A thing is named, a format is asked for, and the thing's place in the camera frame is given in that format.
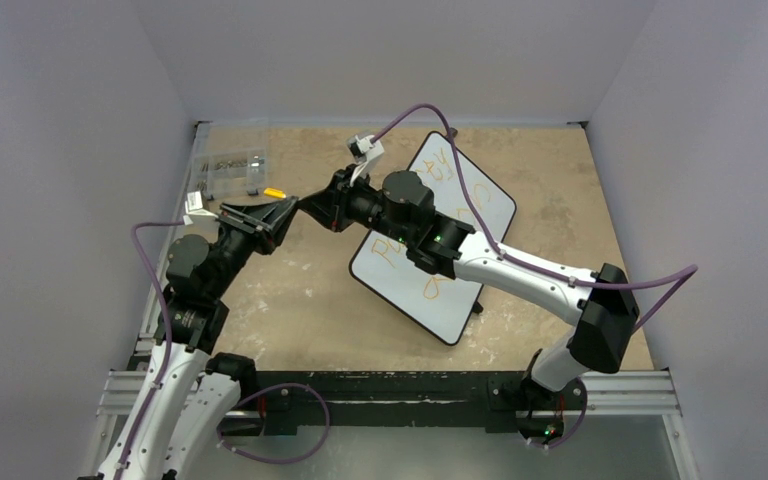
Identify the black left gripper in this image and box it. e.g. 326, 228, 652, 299
206, 198, 300, 300

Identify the yellow marker cap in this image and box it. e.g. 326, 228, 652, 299
263, 188, 287, 199

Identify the white whiteboard black frame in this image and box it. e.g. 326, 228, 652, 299
349, 132, 517, 345

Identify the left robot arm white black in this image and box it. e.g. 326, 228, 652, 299
94, 192, 298, 479

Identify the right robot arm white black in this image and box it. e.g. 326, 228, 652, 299
298, 166, 639, 407

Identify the clear plastic screw box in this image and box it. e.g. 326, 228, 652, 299
190, 148, 269, 200

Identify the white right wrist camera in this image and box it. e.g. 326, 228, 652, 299
346, 134, 385, 187

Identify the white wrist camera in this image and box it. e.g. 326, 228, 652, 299
182, 190, 219, 229
346, 134, 385, 187

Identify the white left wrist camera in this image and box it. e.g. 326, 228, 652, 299
182, 190, 219, 229

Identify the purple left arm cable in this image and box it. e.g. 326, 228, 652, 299
112, 220, 190, 480

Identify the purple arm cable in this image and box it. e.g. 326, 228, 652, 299
370, 103, 699, 333
112, 220, 190, 480

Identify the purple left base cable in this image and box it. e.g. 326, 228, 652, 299
215, 382, 331, 466

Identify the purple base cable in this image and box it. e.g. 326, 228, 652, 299
215, 382, 331, 466
526, 390, 589, 452

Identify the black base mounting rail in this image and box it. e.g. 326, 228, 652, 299
219, 371, 587, 437

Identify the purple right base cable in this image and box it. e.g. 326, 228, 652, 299
526, 390, 589, 452

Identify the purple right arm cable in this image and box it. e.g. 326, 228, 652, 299
370, 103, 699, 333

